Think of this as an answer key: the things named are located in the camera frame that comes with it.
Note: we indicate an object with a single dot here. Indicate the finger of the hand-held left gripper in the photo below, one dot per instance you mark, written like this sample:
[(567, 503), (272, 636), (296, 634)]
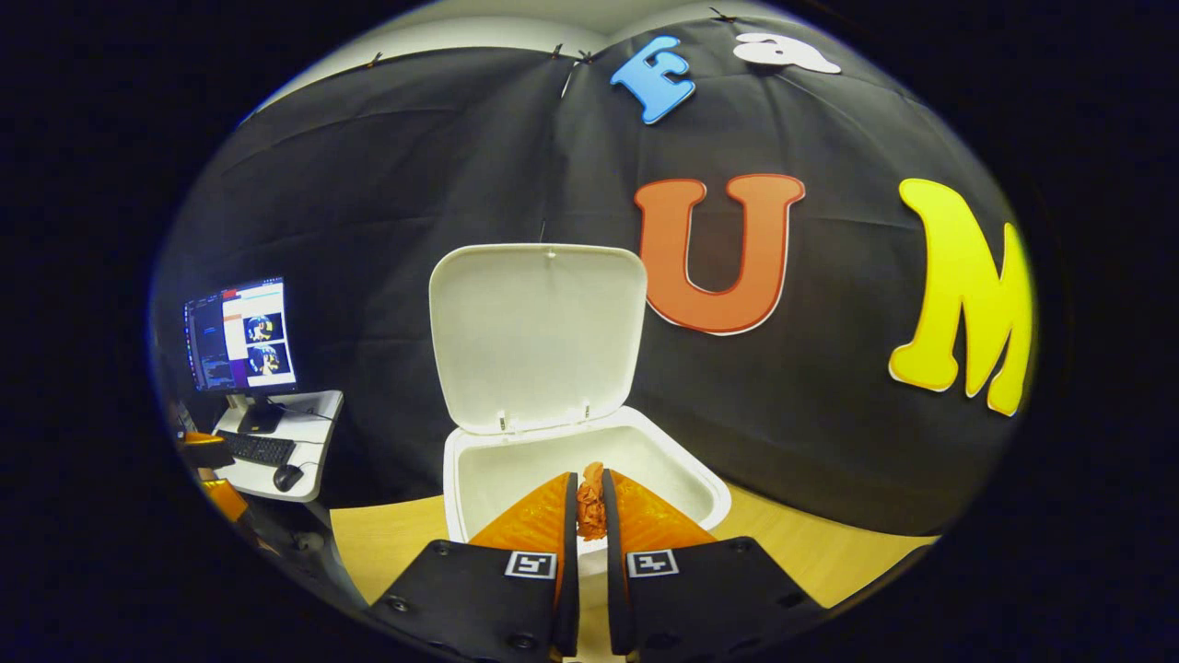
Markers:
[(224, 499), (207, 453)]

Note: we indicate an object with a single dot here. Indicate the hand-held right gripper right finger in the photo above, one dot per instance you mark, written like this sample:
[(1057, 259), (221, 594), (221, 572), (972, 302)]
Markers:
[(617, 599)]

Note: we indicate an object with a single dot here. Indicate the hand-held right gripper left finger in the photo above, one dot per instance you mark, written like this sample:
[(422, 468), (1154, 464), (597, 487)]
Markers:
[(569, 589)]

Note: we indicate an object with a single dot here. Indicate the orange paper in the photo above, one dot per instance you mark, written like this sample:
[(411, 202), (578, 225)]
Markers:
[(591, 506)]

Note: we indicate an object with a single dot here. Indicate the white desktop garbage bin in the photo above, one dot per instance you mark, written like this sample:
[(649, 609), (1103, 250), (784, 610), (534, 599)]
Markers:
[(516, 460)]

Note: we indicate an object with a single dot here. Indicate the white garbage bin lid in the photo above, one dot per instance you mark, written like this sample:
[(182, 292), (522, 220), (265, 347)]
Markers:
[(534, 331)]

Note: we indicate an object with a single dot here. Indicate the wooden desktop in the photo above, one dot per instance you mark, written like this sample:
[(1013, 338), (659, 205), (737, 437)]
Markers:
[(829, 562)]

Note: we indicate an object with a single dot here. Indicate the black keyboard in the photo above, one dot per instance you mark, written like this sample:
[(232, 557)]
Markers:
[(258, 448)]

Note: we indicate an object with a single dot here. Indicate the black computer mouse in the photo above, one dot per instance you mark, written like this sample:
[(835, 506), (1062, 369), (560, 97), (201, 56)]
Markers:
[(287, 477)]

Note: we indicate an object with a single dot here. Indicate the white side table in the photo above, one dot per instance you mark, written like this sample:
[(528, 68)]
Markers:
[(313, 442)]

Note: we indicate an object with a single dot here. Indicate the computer monitor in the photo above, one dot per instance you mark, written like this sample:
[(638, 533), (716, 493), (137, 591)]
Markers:
[(244, 336)]

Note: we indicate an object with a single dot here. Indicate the black backdrop cloth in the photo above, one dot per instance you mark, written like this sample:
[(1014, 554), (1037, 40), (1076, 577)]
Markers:
[(414, 166)]

